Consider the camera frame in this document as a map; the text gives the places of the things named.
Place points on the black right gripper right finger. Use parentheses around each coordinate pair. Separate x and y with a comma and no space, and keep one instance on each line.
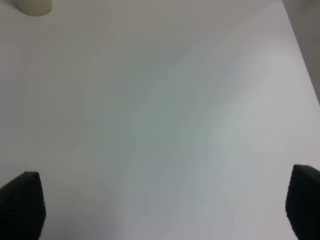
(302,204)

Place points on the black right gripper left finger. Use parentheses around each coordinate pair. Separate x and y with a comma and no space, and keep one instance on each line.
(22,208)

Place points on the pale green plastic cup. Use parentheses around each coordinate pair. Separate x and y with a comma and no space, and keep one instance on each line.
(35,8)

